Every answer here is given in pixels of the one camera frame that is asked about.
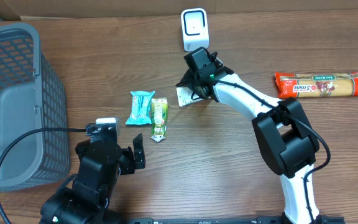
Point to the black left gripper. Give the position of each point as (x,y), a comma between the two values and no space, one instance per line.
(126,154)

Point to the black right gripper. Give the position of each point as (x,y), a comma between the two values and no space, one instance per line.
(191,82)

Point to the white cream tube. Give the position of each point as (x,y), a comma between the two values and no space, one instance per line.
(186,96)

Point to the green snack packet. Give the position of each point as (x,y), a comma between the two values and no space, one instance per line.
(159,110)

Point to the light blue wipes packet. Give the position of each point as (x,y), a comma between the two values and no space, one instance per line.
(140,108)

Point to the orange spaghetti packet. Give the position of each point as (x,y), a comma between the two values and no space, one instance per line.
(305,85)

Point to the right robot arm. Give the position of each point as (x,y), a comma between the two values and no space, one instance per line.
(287,142)

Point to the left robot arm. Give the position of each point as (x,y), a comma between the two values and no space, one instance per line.
(85,197)

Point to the white barcode scanner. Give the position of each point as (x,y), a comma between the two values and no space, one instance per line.
(195,32)

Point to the grey plastic mesh basket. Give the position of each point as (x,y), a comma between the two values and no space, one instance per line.
(34,148)

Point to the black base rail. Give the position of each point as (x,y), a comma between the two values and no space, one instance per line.
(258,220)

